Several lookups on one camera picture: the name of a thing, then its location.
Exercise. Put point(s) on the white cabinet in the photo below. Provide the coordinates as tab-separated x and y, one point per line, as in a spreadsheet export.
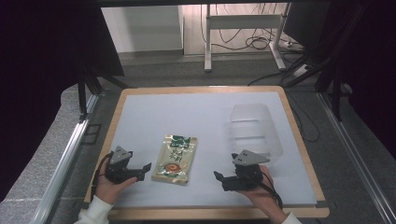
143	28

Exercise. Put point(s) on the aluminium rail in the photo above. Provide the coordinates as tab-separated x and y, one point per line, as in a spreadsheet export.
60	165
355	155

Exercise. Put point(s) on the black curtain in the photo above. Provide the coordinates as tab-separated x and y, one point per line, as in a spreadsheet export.
46	62
367	62

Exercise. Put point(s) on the white table mat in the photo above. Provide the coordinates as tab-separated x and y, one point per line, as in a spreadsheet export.
202	124

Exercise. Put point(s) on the green and beige snack packet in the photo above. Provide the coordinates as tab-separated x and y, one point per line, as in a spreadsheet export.
175	158

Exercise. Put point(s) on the white metal stand frame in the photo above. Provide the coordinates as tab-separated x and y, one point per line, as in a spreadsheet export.
246	21

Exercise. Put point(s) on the person's right hand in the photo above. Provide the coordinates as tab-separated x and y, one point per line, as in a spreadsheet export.
264	199

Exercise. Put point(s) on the white power strip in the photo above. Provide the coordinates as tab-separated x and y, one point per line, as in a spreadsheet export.
300	70

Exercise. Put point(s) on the clear plastic container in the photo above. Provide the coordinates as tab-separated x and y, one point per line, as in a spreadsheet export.
255	130

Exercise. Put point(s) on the person's left hand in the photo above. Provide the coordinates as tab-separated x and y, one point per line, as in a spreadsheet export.
107	188

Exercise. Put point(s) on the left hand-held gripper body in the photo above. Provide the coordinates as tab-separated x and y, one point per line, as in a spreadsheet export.
120	169

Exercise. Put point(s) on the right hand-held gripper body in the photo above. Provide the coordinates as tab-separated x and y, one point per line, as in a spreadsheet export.
244	177

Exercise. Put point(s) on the black metal stand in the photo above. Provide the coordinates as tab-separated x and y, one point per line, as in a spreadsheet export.
333	77
85	90

